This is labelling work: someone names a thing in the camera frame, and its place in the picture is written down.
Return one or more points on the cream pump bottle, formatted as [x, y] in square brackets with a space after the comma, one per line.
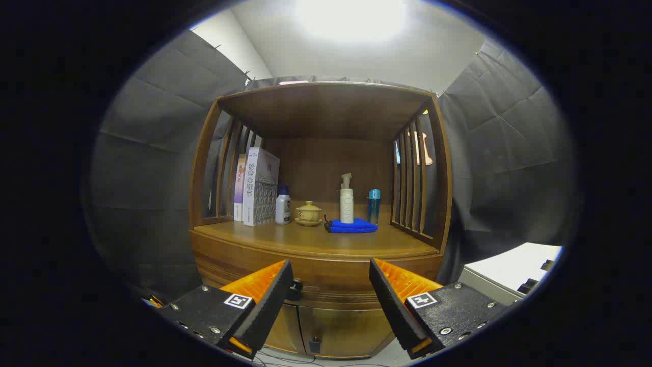
[347, 206]

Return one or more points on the wooden drawer with black knob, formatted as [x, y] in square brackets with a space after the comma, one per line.
[336, 278]

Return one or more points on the thick white book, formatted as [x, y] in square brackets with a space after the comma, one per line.
[254, 188]

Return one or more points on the white table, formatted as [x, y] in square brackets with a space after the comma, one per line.
[509, 265]

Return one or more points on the white bottle with blue cap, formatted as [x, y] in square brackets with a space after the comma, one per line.
[283, 209]

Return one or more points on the thin purple book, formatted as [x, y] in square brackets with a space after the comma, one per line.
[239, 188]

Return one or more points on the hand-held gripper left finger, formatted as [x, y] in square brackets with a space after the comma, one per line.
[270, 300]

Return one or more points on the yellow lidded ceramic teacup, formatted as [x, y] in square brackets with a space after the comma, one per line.
[308, 213]

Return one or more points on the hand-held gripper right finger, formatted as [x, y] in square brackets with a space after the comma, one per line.
[395, 306]

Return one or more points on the blue folded cloth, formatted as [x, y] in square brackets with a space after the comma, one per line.
[356, 227]

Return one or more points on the translucent blue bottle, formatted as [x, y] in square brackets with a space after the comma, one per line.
[374, 206]

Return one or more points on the wooden countertop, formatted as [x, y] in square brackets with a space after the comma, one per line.
[305, 239]

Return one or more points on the wooden cabinet with slatted sides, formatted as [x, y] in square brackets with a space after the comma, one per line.
[326, 112]

